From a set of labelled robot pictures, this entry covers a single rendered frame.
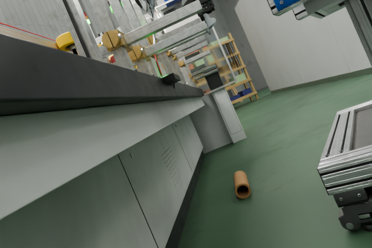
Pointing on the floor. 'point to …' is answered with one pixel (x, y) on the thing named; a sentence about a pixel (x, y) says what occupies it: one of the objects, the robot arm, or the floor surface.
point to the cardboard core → (241, 185)
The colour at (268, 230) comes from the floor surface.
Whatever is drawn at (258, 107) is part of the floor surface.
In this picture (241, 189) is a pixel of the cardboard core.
